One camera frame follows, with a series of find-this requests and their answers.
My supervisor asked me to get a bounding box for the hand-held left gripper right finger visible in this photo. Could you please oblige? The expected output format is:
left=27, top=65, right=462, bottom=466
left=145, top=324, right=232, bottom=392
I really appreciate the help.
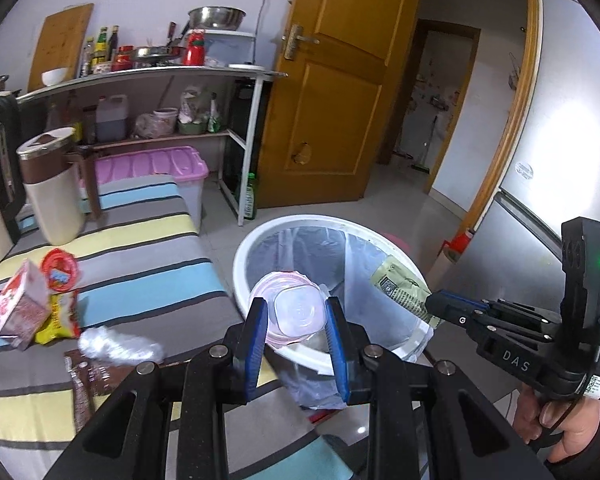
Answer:
left=322, top=296, right=556, bottom=480

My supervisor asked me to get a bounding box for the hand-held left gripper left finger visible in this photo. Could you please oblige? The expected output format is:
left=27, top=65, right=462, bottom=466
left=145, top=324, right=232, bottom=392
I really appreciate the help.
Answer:
left=42, top=297, right=271, bottom=480

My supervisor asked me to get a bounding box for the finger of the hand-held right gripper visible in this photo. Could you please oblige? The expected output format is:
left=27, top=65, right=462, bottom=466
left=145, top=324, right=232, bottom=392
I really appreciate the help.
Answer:
left=431, top=290, right=562, bottom=324
left=425, top=295, right=552, bottom=342

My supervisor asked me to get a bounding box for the clear pink plastic cup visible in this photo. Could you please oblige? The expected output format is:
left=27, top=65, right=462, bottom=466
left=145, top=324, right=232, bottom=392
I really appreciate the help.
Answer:
left=249, top=270, right=331, bottom=348

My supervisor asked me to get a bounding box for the olive green packet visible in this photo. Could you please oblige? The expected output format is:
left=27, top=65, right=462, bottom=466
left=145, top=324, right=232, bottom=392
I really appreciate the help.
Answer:
left=371, top=255, right=433, bottom=331

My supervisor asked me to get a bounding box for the white round trash bin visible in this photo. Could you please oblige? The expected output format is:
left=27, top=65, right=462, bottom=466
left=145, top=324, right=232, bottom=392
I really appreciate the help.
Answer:
left=232, top=215, right=433, bottom=377

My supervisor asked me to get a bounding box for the white plastic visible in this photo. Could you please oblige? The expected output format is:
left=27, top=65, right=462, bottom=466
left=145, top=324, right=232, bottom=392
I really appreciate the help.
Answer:
left=77, top=326, right=165, bottom=366

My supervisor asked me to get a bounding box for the brown wrapper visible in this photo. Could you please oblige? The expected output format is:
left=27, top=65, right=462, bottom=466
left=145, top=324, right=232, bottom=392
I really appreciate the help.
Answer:
left=64, top=350, right=131, bottom=436

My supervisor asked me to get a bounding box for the yellow snack packet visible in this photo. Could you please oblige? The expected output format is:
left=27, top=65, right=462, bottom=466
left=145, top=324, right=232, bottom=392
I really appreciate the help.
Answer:
left=34, top=290, right=83, bottom=346

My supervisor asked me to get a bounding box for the red and white carton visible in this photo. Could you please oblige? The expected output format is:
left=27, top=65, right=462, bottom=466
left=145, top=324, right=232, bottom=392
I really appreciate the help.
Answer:
left=0, top=259, right=51, bottom=351

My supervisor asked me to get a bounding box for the person's right hand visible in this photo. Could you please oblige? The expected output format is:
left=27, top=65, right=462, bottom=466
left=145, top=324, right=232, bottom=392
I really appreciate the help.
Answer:
left=511, top=387, right=600, bottom=466

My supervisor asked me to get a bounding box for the red plastic base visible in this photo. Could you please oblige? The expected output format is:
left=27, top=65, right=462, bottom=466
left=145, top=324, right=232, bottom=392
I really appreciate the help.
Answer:
left=305, top=407, right=361, bottom=423

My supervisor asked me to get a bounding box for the striped blanket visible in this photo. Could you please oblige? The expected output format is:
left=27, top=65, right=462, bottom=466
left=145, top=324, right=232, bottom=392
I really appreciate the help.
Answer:
left=0, top=175, right=356, bottom=480

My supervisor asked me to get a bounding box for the green glass bottle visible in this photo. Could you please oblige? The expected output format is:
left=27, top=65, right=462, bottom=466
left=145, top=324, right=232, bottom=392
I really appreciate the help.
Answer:
left=240, top=172, right=258, bottom=221

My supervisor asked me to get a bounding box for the silver refrigerator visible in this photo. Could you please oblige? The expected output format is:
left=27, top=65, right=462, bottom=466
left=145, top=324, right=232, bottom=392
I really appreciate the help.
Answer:
left=450, top=0, right=600, bottom=401

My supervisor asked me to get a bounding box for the pink lidded storage box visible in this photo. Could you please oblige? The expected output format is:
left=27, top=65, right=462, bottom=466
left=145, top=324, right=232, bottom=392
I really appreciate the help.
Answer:
left=95, top=146, right=210, bottom=233

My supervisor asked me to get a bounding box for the white metal shelf rack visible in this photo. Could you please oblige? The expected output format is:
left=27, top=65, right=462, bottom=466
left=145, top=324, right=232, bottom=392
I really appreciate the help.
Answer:
left=15, top=65, right=288, bottom=226

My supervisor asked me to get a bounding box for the wooden door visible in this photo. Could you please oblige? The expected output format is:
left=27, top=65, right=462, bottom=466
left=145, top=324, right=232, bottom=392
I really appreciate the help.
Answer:
left=257, top=0, right=426, bottom=211

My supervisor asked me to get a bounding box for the green food packet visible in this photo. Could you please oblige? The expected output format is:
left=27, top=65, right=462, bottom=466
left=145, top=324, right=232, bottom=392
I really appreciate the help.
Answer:
left=207, top=92, right=223, bottom=133

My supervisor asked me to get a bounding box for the beige jug brown lid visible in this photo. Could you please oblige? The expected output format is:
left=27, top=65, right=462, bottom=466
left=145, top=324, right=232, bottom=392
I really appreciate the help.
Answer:
left=16, top=127, right=103, bottom=246

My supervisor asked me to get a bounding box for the pinkish plastic bag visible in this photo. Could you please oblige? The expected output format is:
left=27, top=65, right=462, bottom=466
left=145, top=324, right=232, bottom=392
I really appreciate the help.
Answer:
left=132, top=112, right=163, bottom=140

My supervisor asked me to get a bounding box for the white plastic tub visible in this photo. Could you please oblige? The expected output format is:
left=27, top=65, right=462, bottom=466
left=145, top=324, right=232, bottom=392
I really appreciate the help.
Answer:
left=152, top=107, right=179, bottom=136

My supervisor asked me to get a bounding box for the bag of food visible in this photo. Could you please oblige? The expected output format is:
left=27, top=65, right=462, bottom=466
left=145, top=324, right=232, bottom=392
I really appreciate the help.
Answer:
left=179, top=87, right=206, bottom=123

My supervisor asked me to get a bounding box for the brown oil jug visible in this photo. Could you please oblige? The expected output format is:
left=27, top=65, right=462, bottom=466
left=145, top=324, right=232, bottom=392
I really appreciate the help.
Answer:
left=96, top=94, right=131, bottom=142

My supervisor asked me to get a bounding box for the white plastic storage box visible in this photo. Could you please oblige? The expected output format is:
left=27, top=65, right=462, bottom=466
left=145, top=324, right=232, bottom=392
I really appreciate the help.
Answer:
left=200, top=29, right=257, bottom=67

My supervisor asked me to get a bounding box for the red plastic bottle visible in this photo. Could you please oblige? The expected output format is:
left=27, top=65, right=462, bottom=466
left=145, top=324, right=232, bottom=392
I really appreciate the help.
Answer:
left=182, top=29, right=207, bottom=67

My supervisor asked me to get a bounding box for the steel pan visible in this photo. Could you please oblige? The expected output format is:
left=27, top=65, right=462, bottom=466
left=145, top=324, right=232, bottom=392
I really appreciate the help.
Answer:
left=130, top=45, right=186, bottom=68

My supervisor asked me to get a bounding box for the red lidded jar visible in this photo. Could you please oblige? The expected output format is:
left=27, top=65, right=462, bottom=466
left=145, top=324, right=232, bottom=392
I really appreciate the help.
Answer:
left=111, top=45, right=135, bottom=72

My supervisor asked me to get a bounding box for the steel basin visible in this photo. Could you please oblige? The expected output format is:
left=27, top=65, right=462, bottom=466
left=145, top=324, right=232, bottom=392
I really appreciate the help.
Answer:
left=187, top=6, right=247, bottom=31

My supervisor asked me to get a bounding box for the clear glass bottle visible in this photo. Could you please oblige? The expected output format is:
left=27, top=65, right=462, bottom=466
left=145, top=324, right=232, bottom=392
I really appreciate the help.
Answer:
left=80, top=36, right=95, bottom=78

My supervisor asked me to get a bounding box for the yellow label sauce bottle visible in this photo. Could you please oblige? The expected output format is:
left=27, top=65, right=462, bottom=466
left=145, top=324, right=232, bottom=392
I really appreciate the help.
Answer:
left=92, top=26, right=110, bottom=73

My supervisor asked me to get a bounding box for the white bowl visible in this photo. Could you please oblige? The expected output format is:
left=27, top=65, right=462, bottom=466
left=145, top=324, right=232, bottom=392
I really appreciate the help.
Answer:
left=41, top=67, right=71, bottom=87

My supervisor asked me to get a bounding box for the wooden cutting board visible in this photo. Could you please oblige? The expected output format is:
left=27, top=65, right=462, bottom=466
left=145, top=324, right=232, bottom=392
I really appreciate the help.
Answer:
left=27, top=2, right=95, bottom=93

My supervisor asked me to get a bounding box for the wooden door frame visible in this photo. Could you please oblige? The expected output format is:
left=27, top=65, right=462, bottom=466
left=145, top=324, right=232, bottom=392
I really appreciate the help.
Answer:
left=415, top=0, right=538, bottom=241

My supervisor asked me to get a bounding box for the brass door handle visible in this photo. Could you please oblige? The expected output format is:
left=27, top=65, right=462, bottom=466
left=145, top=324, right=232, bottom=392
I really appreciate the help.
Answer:
left=282, top=24, right=321, bottom=61

